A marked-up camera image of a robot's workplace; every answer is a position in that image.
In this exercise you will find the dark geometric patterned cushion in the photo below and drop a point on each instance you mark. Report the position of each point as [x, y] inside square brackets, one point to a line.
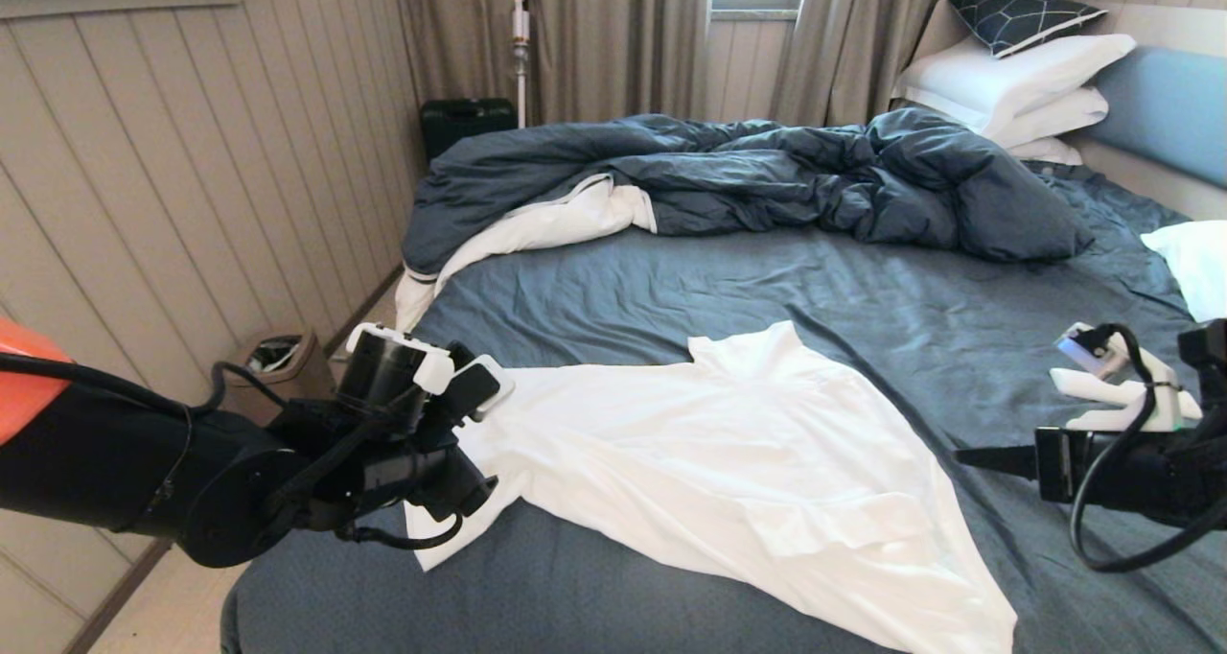
[1021, 11]

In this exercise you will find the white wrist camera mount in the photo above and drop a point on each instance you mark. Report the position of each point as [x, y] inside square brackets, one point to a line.
[1165, 395]
[479, 385]

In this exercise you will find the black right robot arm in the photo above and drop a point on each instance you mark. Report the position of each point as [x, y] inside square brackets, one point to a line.
[1210, 347]

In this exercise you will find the blue patterned bed sheet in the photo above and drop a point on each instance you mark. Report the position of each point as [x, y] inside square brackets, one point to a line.
[959, 290]

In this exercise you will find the beige trash bin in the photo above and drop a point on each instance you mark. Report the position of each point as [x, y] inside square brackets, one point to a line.
[307, 376]

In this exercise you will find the blue padded headboard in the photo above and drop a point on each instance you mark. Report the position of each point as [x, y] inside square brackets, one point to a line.
[1169, 107]

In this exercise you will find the crumpled bin liner bag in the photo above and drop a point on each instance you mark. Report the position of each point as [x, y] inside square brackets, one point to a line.
[273, 354]

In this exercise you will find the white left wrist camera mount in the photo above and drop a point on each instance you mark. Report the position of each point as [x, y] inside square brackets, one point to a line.
[479, 385]

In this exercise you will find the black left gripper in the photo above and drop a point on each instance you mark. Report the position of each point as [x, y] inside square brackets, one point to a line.
[441, 481]

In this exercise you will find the white pillow without stack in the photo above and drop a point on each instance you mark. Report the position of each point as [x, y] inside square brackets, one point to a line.
[1193, 266]

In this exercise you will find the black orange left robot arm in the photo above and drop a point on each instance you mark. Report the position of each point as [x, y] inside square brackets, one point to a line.
[96, 462]

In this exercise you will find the beige upholstered bed frame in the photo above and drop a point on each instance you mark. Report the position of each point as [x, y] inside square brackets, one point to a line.
[1150, 184]

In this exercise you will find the flat white pillow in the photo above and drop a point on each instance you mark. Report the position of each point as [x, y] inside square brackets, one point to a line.
[1050, 151]

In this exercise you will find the black suitcase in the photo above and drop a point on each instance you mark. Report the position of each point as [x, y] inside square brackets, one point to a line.
[470, 127]

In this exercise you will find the narrow beige curtain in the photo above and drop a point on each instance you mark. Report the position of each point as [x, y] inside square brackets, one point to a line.
[853, 40]

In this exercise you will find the blue duvet with white lining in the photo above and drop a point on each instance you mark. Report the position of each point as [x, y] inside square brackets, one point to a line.
[767, 175]

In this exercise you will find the large white pillow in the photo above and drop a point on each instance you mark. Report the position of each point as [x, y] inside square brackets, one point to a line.
[997, 79]

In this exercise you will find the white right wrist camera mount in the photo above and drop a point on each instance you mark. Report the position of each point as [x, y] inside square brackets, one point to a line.
[1165, 395]

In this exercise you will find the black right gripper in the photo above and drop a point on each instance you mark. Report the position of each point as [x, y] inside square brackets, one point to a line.
[1141, 477]

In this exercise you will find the white t-shirt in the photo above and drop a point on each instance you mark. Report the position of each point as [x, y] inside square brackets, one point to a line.
[748, 462]

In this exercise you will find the medium white pillow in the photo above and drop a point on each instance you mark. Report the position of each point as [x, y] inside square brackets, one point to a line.
[1054, 117]

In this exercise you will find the white stick vacuum cleaner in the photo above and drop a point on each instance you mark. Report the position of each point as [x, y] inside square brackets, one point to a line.
[520, 40]

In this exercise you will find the wide beige curtain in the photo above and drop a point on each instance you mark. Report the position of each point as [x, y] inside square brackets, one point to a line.
[594, 40]

